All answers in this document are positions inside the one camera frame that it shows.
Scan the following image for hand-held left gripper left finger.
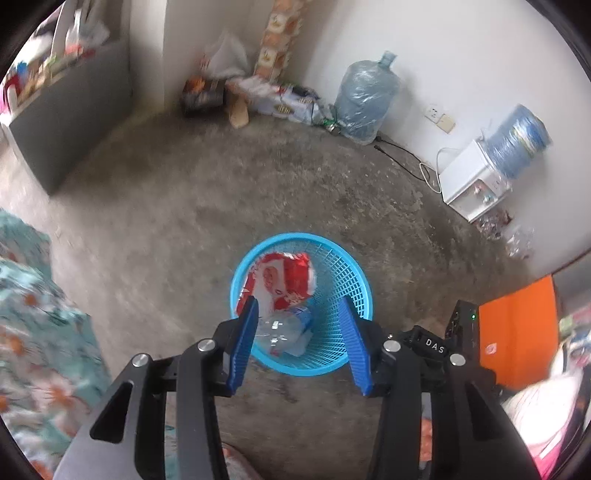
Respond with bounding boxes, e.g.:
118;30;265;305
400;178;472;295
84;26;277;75
53;295;259;480

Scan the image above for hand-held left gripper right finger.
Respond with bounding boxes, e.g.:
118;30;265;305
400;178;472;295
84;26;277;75
339;295;541;480

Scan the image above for clear plastic wrapper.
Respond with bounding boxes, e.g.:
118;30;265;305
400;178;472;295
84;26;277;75
252;310;308;356

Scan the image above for blue and white packet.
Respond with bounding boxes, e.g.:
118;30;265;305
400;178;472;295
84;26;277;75
288;305;315;356

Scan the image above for red and white snack bag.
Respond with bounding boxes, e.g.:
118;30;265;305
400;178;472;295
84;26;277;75
236;251;318;317

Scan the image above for blue plastic mesh basket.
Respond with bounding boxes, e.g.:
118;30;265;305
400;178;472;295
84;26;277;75
230;233;373;377

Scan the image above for colourful packets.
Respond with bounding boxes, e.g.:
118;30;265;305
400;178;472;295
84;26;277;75
558;311;591;352

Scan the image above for pink and white cloth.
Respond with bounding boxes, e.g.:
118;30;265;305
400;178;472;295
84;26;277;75
501;346;588;480

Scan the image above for crumpled clear plastic wrappers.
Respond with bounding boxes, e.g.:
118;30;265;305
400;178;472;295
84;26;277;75
478;210;536;259

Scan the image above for person's foot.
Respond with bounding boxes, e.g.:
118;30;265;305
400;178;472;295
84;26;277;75
418;415;435;472

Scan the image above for white water dispenser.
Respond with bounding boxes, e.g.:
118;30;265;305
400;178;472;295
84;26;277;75
438;138;512;223

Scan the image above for blue wrapped water jug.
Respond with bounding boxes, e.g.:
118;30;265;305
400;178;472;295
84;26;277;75
487;104;552;181

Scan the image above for floral teal blanket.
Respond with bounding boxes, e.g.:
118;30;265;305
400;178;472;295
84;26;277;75
0;210;112;478

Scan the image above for brown paper bag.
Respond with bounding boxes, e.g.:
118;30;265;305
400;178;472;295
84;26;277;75
228;92;250;127

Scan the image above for large clear water jug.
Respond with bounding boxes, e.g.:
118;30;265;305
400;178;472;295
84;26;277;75
333;51;402;146

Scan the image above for dark printed box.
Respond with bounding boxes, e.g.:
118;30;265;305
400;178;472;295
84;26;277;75
180;78;227;117

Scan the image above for grey cabinet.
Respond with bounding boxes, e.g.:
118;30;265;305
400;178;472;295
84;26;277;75
0;39;132;195

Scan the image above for large white plastic bag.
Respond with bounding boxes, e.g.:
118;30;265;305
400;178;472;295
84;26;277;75
203;30;250;77

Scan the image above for patterned tile column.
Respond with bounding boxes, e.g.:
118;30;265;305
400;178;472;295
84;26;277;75
256;0;303;81

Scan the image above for pile of household items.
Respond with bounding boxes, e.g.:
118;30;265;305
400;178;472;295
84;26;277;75
0;32;93;114

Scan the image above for crumpled white plastic bag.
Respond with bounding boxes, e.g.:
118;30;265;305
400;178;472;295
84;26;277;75
67;9;112;44

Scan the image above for white power cable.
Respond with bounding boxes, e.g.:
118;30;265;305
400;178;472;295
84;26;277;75
419;147;462;192

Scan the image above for black power cable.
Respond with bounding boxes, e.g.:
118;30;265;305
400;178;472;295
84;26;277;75
375;136;437;178

